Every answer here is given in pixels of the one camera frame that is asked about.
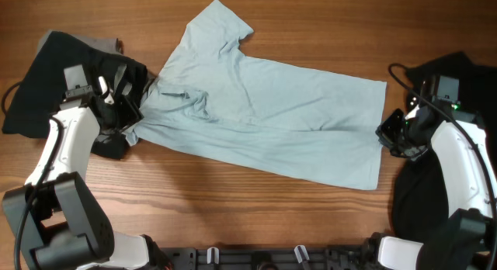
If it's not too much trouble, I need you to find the light blue t-shirt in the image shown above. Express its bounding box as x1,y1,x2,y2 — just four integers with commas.
126,0,386,190

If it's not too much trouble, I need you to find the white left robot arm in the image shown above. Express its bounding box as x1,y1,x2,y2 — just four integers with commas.
2,65,169,269

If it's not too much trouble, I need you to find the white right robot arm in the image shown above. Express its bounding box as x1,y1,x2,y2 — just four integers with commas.
376,74,496,269

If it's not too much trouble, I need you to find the folded dark clothes stack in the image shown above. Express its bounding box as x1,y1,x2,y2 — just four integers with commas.
2,30,154,160

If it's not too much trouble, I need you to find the black garment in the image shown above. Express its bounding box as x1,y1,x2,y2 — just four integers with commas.
377,52,496,242

